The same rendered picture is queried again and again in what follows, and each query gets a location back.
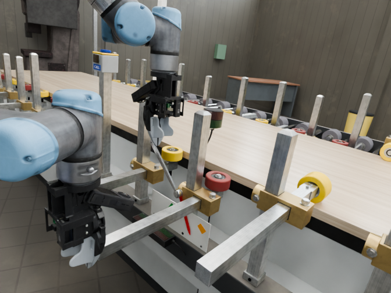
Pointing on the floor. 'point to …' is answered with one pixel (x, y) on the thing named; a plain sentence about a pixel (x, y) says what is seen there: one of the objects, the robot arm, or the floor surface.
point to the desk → (262, 92)
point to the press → (53, 33)
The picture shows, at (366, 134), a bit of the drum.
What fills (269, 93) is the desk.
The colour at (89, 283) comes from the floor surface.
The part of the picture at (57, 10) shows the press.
